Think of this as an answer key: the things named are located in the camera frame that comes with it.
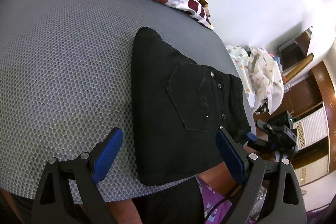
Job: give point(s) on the purple patterned clothing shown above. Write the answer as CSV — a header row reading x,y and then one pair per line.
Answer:
x,y
215,206

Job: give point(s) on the grey honeycomb mattress pad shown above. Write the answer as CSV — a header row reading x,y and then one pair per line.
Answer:
x,y
66,82

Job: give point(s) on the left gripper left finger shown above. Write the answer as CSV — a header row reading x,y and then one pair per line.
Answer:
x,y
67,191

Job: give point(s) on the black denim pants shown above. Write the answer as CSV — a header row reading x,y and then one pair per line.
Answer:
x,y
177,107

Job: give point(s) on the white dotted cloth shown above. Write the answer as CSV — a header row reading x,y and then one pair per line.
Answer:
x,y
260,75

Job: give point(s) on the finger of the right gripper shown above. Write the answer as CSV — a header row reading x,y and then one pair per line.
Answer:
x,y
252,137

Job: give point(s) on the brown wooden cabinet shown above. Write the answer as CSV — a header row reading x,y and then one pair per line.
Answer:
x,y
308,106

